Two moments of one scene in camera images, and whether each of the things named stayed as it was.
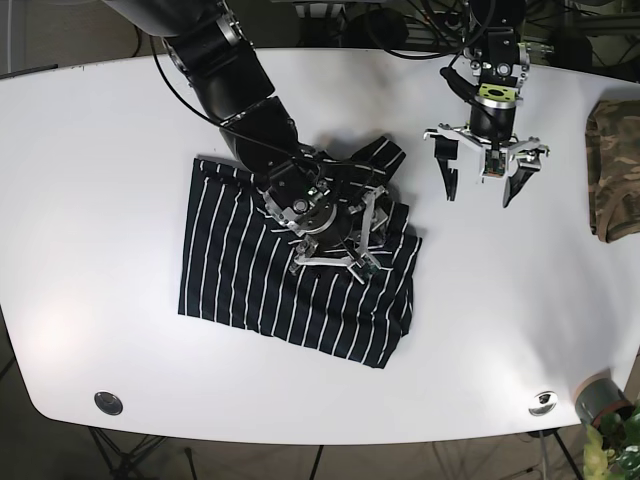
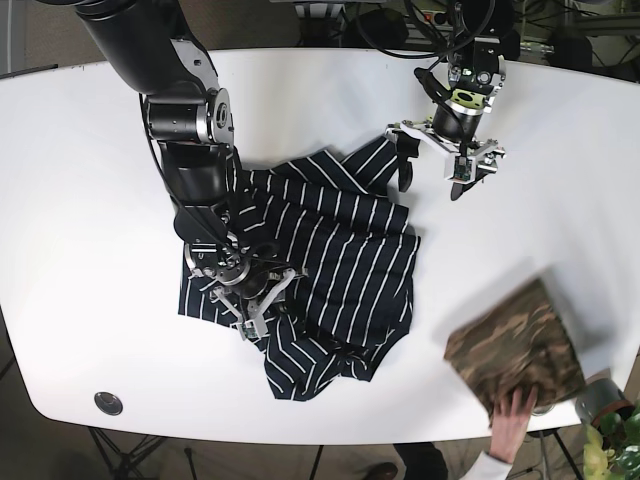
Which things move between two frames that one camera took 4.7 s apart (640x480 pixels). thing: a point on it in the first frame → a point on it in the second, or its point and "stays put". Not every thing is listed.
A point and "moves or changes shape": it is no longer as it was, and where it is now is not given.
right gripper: (491, 128) → (451, 131)
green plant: (612, 451) stays put
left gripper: (328, 216) → (245, 286)
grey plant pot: (600, 395) stays put
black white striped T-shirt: (238, 266) moves or changes shape
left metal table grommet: (108, 403) stays put
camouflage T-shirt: (612, 145) → (518, 344)
